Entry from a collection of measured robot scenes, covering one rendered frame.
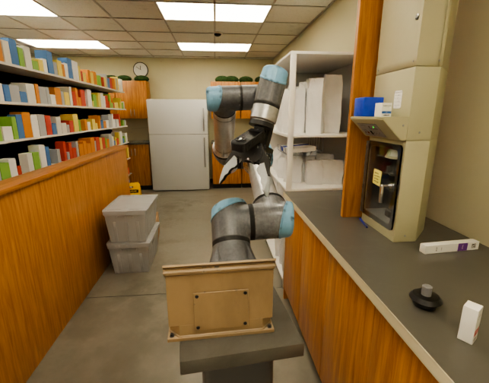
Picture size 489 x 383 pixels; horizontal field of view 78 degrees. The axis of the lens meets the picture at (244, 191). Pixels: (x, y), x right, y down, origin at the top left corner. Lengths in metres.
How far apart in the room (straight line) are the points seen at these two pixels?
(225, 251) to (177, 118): 5.40
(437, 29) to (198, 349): 1.44
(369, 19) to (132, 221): 2.43
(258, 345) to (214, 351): 0.11
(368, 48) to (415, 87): 0.43
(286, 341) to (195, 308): 0.26
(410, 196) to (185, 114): 5.10
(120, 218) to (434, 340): 2.63
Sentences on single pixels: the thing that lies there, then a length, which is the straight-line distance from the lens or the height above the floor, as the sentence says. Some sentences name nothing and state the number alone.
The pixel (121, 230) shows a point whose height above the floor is 0.45.
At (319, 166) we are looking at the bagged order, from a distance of 2.71.
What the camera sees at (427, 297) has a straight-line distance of 1.13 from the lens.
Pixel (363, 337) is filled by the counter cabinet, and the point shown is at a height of 0.70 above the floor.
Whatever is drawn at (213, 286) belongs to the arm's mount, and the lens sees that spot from 0.82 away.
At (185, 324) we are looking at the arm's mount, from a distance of 0.88.
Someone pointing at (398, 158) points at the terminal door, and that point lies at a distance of 1.52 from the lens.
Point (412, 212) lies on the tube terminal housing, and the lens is 1.60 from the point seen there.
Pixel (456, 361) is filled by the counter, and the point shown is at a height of 0.94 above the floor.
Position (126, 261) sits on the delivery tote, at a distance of 3.25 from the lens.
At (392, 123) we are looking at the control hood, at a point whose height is 1.48.
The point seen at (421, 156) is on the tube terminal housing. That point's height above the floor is 1.34.
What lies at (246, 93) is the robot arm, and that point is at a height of 1.58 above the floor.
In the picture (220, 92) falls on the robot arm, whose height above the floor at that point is 1.58.
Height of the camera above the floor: 1.52
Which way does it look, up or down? 14 degrees down
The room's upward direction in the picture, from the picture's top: straight up
